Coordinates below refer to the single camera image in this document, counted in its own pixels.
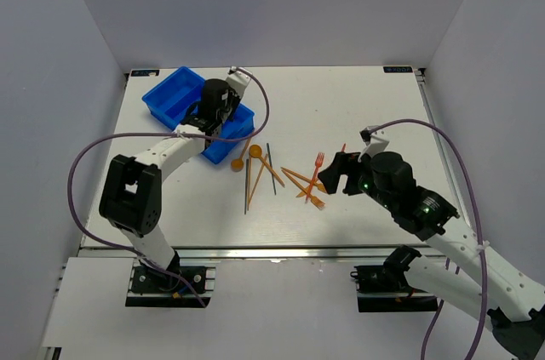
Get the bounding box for orange chopstick crossing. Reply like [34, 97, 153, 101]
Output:
[260, 157, 285, 187]

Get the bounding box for orange fork right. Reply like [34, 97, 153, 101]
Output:
[295, 181, 326, 197]

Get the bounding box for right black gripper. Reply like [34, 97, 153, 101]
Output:
[317, 152, 396, 212]

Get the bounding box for dark green chopstick right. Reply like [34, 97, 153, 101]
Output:
[266, 142, 277, 196]

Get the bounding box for orange fork lower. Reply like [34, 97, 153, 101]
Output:
[281, 167, 325, 210]

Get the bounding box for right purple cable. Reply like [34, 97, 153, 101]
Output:
[368, 118, 489, 360]

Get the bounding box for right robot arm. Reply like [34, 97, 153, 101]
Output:
[318, 151, 544, 359]

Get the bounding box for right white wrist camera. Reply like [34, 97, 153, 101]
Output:
[358, 125, 390, 163]

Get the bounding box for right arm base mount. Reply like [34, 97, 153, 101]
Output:
[350, 245, 439, 313]

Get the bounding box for purple cable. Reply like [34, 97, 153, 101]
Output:
[67, 66, 271, 308]
[368, 118, 489, 360]

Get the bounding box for dark green chopstick left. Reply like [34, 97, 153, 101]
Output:
[244, 158, 250, 214]

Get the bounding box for dark green chopstick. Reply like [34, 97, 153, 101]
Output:
[244, 158, 250, 214]
[266, 142, 277, 196]

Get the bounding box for orange fork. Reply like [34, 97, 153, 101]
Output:
[295, 181, 326, 197]
[281, 167, 325, 210]

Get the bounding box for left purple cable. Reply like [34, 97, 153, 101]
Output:
[67, 66, 271, 308]

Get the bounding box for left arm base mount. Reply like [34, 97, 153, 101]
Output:
[125, 263, 215, 309]

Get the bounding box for orange spoon large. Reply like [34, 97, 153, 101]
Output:
[247, 144, 265, 211]

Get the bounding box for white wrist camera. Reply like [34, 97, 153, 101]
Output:
[358, 125, 390, 163]
[226, 66, 251, 99]

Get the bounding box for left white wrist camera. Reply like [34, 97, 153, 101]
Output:
[226, 66, 251, 99]

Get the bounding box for orange spoon small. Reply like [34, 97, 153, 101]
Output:
[231, 137, 251, 172]

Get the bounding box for orange chopstick long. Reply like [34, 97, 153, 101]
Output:
[247, 163, 266, 209]

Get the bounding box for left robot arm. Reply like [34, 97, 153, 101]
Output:
[99, 71, 250, 291]

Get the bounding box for blue divided plastic tray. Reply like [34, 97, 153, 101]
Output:
[142, 67, 255, 166]

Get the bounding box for red-orange plastic fork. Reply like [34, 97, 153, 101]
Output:
[305, 152, 324, 203]

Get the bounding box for right table logo sticker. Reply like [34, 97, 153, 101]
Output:
[382, 66, 414, 73]

